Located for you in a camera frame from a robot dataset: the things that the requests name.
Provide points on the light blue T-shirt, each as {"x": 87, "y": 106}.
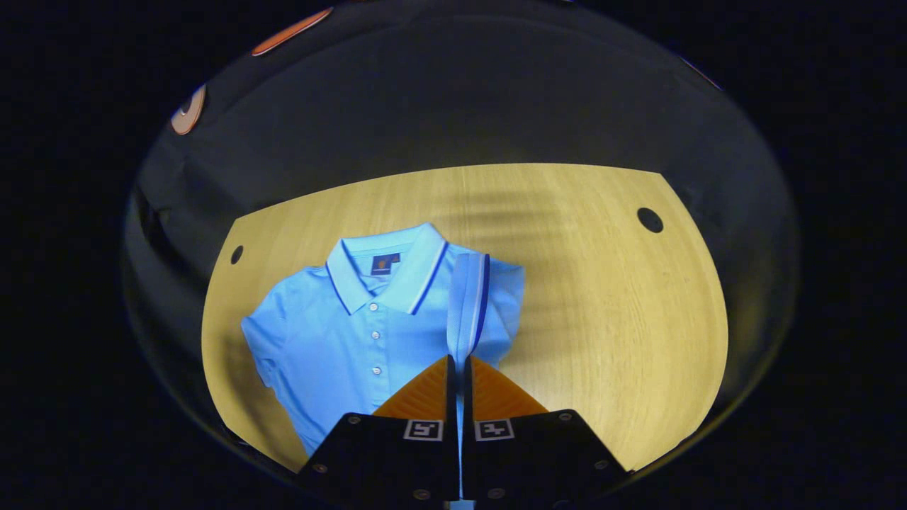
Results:
{"x": 333, "y": 340}

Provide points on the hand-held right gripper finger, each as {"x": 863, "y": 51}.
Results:
{"x": 451, "y": 397}
{"x": 468, "y": 400}

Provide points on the black backdrop cloth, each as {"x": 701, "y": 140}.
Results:
{"x": 496, "y": 92}

